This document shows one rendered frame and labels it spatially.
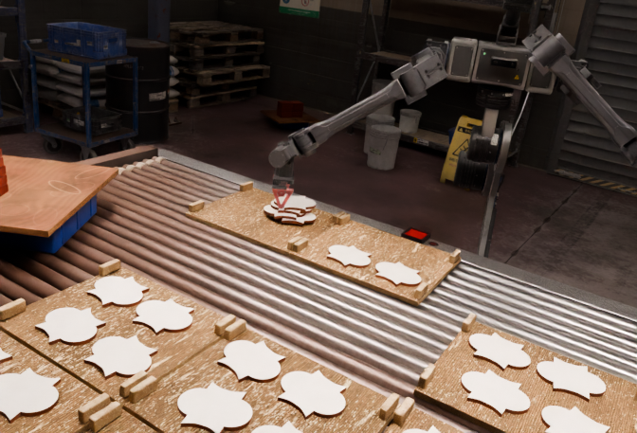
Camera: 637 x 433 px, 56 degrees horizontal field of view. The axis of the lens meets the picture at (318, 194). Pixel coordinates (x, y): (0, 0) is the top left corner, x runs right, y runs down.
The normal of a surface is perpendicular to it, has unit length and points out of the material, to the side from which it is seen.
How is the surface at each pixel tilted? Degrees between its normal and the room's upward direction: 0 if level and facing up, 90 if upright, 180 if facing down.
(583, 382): 0
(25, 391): 0
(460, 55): 90
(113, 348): 0
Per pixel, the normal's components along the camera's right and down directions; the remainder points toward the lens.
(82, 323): 0.11, -0.93
